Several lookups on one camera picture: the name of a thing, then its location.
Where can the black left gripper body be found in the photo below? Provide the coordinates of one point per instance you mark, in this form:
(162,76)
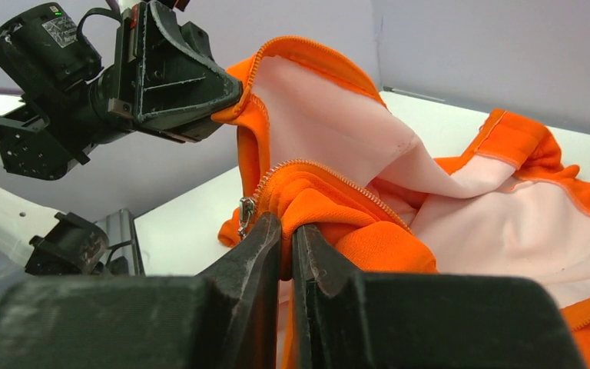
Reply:
(66,90)

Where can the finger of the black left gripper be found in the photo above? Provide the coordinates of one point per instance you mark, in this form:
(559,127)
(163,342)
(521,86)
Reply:
(179,82)
(231,89)

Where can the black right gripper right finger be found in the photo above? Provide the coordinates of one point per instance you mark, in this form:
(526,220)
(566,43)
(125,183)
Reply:
(348,318)

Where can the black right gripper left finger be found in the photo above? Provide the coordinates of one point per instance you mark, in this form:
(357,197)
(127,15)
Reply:
(223,317)

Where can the orange zip-up jacket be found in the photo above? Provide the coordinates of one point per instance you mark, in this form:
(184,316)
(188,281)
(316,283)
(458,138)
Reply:
(318,145)

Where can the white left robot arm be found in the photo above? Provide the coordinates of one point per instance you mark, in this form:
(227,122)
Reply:
(45,241)

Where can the aluminium left table rail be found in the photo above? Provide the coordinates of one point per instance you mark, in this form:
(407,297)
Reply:
(123,256)

